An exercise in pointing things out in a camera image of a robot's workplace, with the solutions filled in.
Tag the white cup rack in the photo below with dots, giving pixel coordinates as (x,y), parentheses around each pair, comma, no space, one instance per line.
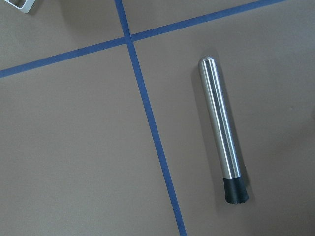
(22,5)

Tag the steel muddler black tip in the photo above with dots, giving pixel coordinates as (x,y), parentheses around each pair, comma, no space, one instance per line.
(234,186)

